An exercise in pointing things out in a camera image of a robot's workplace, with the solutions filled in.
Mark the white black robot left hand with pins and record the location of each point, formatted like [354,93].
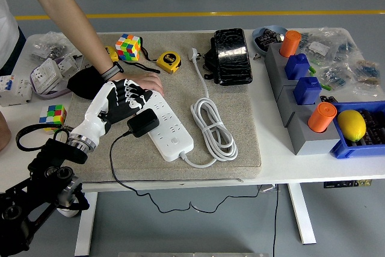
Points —
[93,118]

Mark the person's left hand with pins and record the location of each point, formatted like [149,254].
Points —
[147,81]

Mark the black power adapter plug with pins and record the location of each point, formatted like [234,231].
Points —
[143,122]

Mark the white power strip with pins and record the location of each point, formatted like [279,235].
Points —
[174,133]

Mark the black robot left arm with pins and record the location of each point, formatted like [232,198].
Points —
[60,148]

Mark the person's right forearm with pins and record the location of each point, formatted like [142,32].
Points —
[4,132]

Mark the person's left forearm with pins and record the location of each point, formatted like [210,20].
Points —
[60,10]

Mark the yellow tape measure round label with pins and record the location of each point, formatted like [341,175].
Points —
[168,61]

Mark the grey-brown mat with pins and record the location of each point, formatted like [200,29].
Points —
[180,94]

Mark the black cloth pouch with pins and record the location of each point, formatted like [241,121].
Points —
[84,84]

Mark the grey black wrist band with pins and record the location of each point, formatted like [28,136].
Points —
[112,71]

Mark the large colourful puzzle cube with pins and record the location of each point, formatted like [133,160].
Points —
[128,47]

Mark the small colourful puzzle cube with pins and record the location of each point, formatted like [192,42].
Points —
[52,115]

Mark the yellow tape measure black label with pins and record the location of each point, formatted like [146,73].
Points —
[113,55]

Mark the white circuit breaker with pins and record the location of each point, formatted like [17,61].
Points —
[15,88]

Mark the clear bag metal parts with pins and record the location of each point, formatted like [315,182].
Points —
[48,47]

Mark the glossy black case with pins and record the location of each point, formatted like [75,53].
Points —
[233,55]

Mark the white table leg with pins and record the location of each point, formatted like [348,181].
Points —
[85,224]
[302,215]

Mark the small metal clip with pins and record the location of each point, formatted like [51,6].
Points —
[256,56]

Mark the blue bowl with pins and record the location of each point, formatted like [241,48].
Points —
[256,32]

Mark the person's torso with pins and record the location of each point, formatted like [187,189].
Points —
[7,34]

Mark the black components in bowl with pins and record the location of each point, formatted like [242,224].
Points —
[266,38]

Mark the grey holder block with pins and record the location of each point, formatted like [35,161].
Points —
[287,103]
[312,145]
[272,55]
[279,78]

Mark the orange cylinder peg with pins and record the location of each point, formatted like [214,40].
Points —
[320,117]
[290,43]

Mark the blue block peg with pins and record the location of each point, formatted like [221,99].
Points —
[296,66]
[306,90]

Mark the green plastic peg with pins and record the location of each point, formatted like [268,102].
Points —
[326,87]
[312,69]

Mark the clear bag white label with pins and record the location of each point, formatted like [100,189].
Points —
[319,47]

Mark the loose black capacitors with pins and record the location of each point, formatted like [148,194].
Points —
[328,99]

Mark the clear bag blue resistors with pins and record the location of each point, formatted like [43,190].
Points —
[337,76]
[368,70]

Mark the yellow lemon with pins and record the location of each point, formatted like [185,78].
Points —
[352,126]

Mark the blue plastic bin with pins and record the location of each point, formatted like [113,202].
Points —
[346,148]

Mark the black table control panel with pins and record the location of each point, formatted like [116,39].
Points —
[340,183]

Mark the black components in bin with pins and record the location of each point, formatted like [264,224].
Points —
[374,127]

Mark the white wall socket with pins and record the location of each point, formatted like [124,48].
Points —
[45,73]
[69,63]

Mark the grey under-table bracket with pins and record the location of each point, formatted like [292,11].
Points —
[269,188]

